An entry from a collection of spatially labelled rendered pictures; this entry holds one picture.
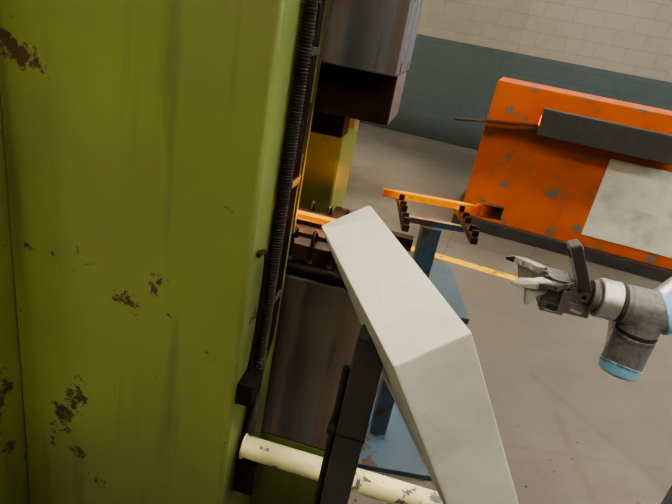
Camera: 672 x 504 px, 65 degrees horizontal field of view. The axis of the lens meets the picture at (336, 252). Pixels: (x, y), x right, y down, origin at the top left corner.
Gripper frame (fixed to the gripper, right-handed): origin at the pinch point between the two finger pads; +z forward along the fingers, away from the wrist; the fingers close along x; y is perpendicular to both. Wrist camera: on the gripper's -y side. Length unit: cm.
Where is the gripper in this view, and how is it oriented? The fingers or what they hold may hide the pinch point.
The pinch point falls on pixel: (508, 266)
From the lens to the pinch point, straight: 127.4
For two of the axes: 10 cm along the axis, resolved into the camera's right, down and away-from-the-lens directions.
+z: -9.6, -2.4, 1.2
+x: 2.1, -3.6, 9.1
